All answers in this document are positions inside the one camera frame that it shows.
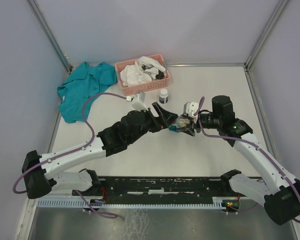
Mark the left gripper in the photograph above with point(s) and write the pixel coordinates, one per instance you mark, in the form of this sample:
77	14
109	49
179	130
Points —
165	119

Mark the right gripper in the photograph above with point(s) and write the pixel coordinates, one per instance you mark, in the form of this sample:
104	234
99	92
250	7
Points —
190	131

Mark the clear vitamin pill bottle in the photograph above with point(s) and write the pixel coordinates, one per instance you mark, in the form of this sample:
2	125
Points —
180	122

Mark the teal pill box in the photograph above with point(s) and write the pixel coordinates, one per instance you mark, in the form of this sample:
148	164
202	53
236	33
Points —
173	128

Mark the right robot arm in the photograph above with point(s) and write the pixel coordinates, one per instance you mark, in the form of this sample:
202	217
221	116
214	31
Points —
279	190

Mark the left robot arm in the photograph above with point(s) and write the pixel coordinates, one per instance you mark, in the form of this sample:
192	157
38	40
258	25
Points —
44	173

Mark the white cap pill bottle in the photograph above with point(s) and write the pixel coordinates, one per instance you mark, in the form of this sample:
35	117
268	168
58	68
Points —
163	96

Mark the pink plastic basket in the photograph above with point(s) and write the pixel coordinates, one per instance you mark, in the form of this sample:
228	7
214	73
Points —
156	84

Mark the black item in basket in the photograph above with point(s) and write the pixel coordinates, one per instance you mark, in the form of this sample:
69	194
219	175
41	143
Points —
161	75

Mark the white cloth in basket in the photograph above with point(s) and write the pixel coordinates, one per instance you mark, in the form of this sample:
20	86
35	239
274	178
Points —
141	71

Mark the teal shirt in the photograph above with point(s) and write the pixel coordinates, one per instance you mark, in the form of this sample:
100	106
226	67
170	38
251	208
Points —
84	82

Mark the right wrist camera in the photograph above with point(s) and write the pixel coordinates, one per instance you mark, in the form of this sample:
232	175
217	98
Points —
190	108

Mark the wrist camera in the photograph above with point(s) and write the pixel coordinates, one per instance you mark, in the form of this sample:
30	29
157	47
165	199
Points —
190	108
137	101

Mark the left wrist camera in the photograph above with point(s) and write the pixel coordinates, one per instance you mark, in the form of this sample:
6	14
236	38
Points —
137	101

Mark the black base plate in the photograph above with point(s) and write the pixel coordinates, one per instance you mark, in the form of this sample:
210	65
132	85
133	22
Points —
134	190

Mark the aluminium frame post right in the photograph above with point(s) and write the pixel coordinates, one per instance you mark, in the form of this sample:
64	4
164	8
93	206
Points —
267	32

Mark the aluminium frame post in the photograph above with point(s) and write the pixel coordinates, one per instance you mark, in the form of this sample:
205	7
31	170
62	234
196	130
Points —
34	7
267	32

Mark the aluminium frame post left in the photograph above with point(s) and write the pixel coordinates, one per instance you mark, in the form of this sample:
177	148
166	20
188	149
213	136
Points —
34	7

